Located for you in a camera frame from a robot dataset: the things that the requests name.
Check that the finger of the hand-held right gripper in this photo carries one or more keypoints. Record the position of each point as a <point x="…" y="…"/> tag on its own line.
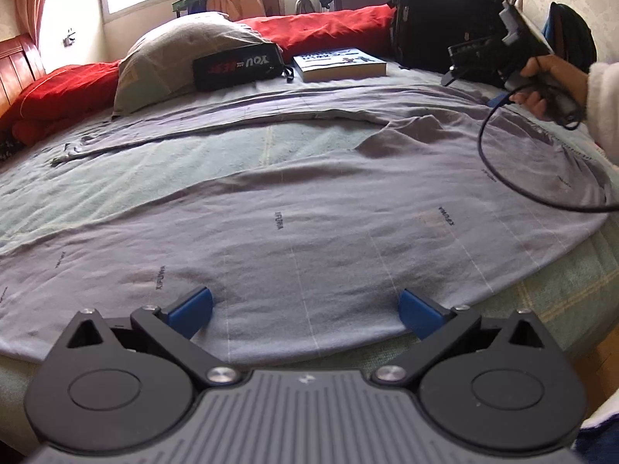
<point x="476" y="55"/>

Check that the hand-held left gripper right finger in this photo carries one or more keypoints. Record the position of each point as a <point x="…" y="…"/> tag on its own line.
<point x="418" y="314"/>

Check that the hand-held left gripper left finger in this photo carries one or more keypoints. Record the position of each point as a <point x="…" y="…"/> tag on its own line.
<point x="191" y="312"/>

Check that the person's right hand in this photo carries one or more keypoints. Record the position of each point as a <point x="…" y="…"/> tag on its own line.
<point x="566" y="75"/>

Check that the black and blue bag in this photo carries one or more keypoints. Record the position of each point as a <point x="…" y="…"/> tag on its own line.
<point x="575" y="34"/>

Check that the black backpack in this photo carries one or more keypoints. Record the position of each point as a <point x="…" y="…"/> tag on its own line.
<point x="435" y="9"/>

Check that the blue cover book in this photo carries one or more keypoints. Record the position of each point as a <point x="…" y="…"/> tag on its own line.
<point x="338" y="60"/>

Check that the red pillow far side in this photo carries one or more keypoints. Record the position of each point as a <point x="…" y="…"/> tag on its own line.
<point x="329" y="29"/>

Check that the red pillow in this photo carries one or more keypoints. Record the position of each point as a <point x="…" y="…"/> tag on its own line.
<point x="329" y="29"/>
<point x="53" y="96"/>

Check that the brown cardboard box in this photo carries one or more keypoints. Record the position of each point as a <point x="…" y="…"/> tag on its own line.
<point x="256" y="2"/>

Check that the black printed pouch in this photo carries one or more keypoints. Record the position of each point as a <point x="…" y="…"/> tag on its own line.
<point x="232" y="67"/>

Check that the grey pillow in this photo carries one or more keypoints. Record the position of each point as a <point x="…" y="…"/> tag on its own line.
<point x="164" y="58"/>

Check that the wooden headboard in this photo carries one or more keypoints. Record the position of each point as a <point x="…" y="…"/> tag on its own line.
<point x="17" y="72"/>

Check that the wall hook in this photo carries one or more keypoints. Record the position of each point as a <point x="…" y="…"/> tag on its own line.
<point x="69" y="38"/>

